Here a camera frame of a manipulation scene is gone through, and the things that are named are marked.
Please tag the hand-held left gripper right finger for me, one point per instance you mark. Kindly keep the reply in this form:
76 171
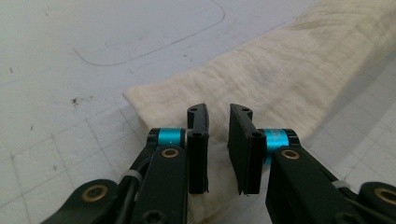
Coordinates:
247 158

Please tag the cream egg print cloth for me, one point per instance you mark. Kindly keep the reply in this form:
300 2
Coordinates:
264 77

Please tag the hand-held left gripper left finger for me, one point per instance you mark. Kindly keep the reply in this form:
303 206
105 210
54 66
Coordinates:
198 155

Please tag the white foam mat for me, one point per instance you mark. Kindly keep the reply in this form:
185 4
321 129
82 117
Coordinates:
77 46

